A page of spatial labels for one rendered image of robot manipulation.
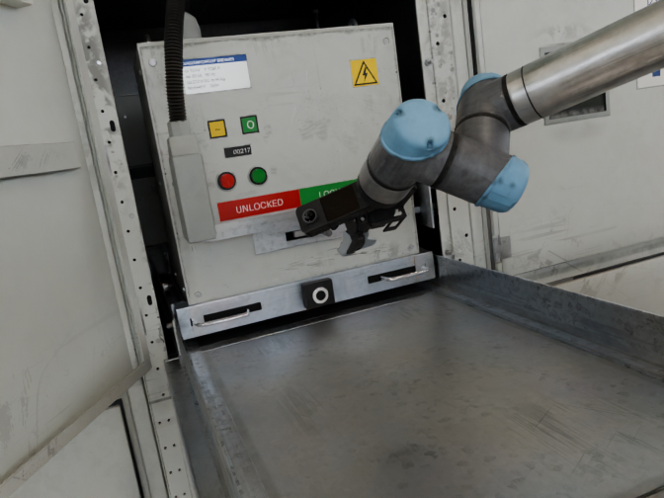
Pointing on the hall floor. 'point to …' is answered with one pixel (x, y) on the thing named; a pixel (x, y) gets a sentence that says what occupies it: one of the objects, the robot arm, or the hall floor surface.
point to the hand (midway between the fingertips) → (335, 239)
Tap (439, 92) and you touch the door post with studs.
